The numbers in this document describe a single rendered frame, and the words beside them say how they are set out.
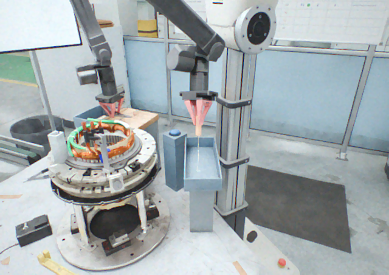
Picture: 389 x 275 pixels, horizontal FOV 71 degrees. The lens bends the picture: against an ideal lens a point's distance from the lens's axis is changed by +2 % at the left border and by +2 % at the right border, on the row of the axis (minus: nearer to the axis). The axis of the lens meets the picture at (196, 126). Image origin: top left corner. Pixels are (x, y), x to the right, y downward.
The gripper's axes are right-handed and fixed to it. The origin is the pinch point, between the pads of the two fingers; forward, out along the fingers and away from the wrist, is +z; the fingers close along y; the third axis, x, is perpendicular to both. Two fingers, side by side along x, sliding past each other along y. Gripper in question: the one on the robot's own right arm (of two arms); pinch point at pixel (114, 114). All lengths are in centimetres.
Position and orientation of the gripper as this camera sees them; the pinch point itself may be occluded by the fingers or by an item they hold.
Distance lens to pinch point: 114.5
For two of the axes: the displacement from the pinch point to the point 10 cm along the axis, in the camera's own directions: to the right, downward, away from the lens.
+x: 9.1, 1.6, -3.8
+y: -4.1, 4.4, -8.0
